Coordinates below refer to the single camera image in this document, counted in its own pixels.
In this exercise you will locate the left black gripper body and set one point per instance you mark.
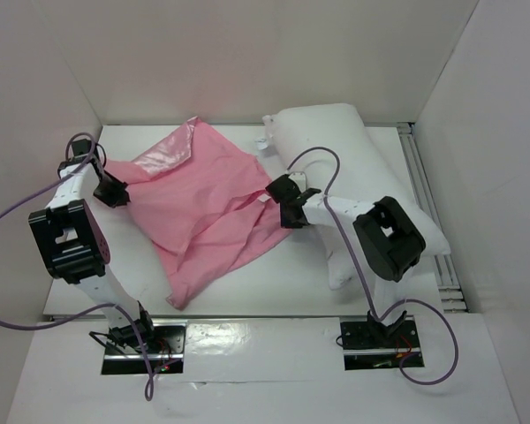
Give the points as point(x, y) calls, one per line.
point(110, 191)

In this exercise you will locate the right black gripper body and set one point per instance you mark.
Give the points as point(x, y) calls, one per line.
point(285, 194)

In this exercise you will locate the white pillow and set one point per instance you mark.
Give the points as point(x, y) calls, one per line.
point(364, 174)

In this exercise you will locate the pink satin pillowcase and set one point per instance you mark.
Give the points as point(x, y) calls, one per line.
point(202, 202)

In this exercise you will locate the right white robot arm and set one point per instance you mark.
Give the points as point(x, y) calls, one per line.
point(379, 237)

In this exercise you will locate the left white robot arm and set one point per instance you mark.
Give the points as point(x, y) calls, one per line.
point(75, 250)

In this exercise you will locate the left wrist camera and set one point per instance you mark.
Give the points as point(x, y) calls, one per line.
point(80, 147)

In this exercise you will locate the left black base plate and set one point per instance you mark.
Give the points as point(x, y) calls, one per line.
point(165, 352)

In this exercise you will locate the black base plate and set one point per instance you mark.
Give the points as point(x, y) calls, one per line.
point(362, 350)
point(165, 352)

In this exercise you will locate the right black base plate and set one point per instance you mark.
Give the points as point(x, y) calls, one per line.
point(362, 350)

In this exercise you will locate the aluminium frame rail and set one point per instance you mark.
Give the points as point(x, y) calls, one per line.
point(453, 298)

